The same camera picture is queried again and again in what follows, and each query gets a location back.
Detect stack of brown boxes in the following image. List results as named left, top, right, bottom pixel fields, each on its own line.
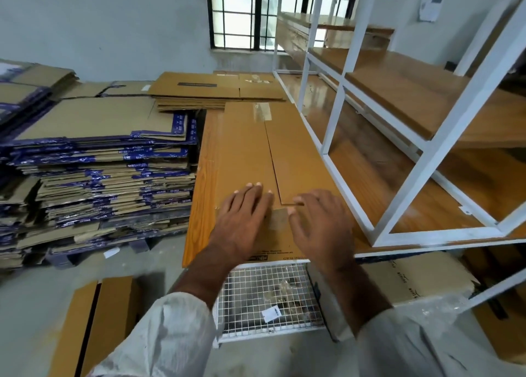
left=214, top=102, right=356, bottom=264

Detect wooden table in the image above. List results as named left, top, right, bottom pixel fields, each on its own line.
left=182, top=70, right=526, bottom=269

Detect crumpled tape scraps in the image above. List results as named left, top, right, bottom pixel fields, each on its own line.
left=263, top=278, right=309, bottom=306

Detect person's left hand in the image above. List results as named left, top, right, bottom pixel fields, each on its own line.
left=208, top=184, right=275, bottom=269

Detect person's right hand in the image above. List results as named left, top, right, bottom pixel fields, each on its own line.
left=287, top=189, right=357, bottom=275

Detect person's right forearm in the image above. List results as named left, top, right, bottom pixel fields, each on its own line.
left=324, top=261, right=394, bottom=334

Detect white wire mesh cage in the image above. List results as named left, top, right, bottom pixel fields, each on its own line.
left=212, top=259, right=327, bottom=345

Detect white paper tag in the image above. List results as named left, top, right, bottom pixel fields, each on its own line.
left=260, top=304, right=284, bottom=324

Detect person's light grey shirt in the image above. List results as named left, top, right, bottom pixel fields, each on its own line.
left=86, top=290, right=526, bottom=377

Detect black framed window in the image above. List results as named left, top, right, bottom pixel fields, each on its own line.
left=206, top=0, right=361, bottom=52

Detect person's left forearm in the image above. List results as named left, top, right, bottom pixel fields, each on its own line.
left=170, top=253, right=246, bottom=310

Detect white metal shelf rack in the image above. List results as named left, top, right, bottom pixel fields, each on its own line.
left=273, top=0, right=526, bottom=312

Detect assembled boxes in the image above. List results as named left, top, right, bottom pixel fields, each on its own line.
left=49, top=276, right=141, bottom=377

